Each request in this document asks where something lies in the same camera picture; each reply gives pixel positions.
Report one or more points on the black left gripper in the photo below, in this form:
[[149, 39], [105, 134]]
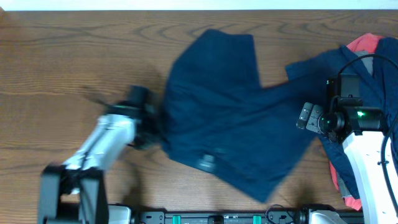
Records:
[[156, 120]]

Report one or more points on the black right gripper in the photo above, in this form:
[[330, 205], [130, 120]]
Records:
[[316, 111]]

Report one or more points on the navy blue shorts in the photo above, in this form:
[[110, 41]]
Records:
[[219, 119]]

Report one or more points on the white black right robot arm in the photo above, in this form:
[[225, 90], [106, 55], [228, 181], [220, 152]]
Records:
[[363, 134]]

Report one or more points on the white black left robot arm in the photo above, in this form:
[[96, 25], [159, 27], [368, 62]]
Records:
[[74, 191]]

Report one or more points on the navy blue clothes pile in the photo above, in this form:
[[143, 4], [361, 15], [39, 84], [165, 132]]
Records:
[[377, 89]]

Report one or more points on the grey garment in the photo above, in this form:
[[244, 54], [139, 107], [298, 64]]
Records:
[[368, 62]]

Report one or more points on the red garment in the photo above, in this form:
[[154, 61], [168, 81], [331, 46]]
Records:
[[366, 44]]

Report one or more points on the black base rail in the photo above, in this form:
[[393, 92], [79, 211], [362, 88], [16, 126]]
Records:
[[311, 214]]

